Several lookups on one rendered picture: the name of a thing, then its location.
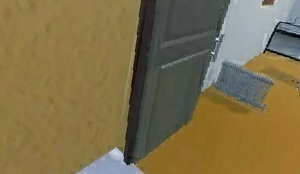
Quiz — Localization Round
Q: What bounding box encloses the dark grey room door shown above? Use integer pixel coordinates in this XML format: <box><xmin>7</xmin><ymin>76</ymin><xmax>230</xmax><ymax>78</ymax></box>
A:
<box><xmin>112</xmin><ymin>0</ymin><xmax>233</xmax><ymax>174</ymax></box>

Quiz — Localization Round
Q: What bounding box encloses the grey mesh bin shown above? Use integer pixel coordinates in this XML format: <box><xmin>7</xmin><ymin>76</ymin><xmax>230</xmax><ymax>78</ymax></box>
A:
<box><xmin>209</xmin><ymin>58</ymin><xmax>278</xmax><ymax>113</ymax></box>

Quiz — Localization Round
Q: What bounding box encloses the silver door handle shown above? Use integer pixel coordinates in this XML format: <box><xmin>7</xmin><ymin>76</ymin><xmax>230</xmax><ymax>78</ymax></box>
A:
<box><xmin>209</xmin><ymin>32</ymin><xmax>226</xmax><ymax>58</ymax></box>

